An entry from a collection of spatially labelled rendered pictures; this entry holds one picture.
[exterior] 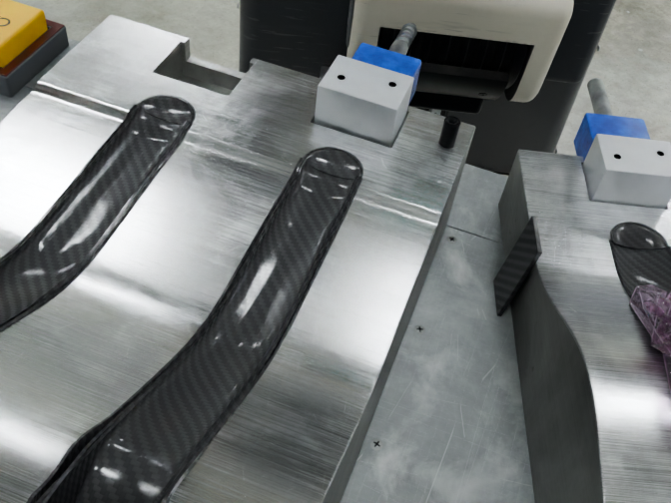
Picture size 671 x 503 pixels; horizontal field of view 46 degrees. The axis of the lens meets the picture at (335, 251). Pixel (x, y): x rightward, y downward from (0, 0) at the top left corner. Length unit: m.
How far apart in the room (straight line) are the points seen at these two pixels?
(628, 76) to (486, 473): 1.94
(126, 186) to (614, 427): 0.28
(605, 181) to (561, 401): 0.17
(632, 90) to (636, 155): 1.74
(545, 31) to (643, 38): 1.66
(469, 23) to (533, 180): 0.35
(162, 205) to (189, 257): 0.04
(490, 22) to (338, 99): 0.40
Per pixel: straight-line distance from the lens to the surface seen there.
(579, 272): 0.49
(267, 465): 0.31
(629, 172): 0.53
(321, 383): 0.37
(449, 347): 0.50
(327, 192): 0.46
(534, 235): 0.49
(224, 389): 0.36
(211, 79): 0.56
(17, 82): 0.67
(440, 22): 0.85
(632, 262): 0.52
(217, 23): 2.22
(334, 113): 0.48
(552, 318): 0.45
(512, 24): 0.86
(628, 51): 2.44
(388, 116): 0.47
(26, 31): 0.68
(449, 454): 0.46
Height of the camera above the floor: 1.20
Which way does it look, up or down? 48 degrees down
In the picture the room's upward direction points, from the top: 9 degrees clockwise
